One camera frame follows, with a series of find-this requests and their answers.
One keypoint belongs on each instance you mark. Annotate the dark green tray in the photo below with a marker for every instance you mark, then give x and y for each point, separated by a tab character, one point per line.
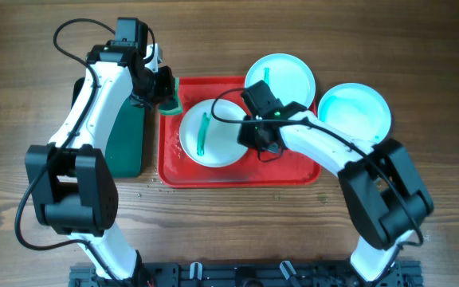
115	127

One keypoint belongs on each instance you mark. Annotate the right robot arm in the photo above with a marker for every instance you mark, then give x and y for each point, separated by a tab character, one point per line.
386	198

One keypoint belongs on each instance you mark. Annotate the white plate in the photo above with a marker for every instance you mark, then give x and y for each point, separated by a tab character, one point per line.
357	110
220	148
288	77

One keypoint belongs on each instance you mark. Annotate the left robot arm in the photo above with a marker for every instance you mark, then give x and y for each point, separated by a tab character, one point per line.
70	183

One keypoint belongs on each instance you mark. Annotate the red plastic tray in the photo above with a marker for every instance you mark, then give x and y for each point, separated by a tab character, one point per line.
177	169

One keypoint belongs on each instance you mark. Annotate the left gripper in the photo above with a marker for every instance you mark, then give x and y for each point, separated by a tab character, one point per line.
166	92

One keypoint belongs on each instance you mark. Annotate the white plate top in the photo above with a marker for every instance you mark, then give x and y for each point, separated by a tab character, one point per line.
288	77

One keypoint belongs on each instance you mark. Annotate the green sponge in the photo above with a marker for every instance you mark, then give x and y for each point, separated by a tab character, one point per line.
173	106

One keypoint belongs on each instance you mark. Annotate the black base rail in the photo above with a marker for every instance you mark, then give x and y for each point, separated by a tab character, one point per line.
317	274

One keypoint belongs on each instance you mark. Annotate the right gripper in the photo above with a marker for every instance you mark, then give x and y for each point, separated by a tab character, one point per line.
245	138

